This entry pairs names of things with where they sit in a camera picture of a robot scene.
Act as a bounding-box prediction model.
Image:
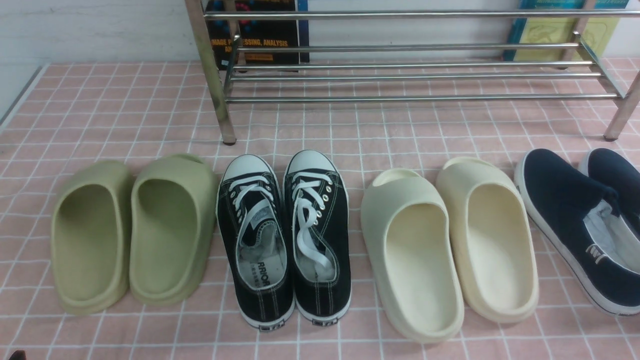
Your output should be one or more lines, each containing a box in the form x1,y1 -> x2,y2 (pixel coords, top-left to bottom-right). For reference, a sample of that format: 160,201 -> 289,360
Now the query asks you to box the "left cream foam slipper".
360,168 -> 465,344

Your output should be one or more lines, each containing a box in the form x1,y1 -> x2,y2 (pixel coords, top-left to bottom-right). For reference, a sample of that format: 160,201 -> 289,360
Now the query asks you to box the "green foam slipper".
129,153 -> 219,306
50,160 -> 134,316

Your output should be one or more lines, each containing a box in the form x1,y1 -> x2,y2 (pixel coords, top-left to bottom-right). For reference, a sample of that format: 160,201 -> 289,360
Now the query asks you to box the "cream foam slipper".
360,168 -> 465,344
435,156 -> 539,323

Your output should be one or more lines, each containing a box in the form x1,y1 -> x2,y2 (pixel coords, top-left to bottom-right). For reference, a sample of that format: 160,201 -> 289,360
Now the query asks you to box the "black canvas sneaker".
215,153 -> 295,332
282,149 -> 352,327

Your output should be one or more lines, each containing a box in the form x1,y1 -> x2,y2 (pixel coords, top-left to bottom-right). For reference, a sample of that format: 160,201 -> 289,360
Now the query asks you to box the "steel shoe rack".
185,0 -> 639,146

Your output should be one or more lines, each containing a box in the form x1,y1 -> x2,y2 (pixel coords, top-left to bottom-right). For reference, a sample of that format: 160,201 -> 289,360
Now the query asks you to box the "navy slip-on shoe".
578,148 -> 640,232
514,148 -> 640,316

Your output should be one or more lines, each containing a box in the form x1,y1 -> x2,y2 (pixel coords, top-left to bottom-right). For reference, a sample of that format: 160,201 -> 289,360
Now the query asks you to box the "left green foam slipper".
50,160 -> 134,316

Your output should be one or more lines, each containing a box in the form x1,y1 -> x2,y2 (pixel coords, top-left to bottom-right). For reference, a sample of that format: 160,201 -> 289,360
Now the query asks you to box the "right green foam slipper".
129,153 -> 219,306

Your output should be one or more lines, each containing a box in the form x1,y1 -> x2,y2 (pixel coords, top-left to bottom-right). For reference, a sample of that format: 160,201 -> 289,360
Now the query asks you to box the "right navy slip-on shoe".
578,148 -> 640,232

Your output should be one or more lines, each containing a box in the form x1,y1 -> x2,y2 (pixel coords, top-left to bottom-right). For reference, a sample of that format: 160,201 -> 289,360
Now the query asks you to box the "left navy slip-on shoe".
514,148 -> 640,316

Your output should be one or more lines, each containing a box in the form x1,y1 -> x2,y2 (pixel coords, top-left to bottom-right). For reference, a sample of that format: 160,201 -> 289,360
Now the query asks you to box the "teal yellow book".
502,0 -> 620,62

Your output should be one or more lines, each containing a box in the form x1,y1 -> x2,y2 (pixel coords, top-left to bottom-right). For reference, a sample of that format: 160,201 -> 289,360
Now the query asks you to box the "pink grid tablecloth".
0,62 -> 639,360

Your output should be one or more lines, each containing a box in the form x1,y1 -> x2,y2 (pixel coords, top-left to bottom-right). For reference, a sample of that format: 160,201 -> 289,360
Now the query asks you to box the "right cream foam slipper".
435,156 -> 539,323

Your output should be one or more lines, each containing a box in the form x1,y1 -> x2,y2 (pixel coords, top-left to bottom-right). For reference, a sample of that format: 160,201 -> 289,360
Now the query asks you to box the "black image processing book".
207,0 -> 310,71

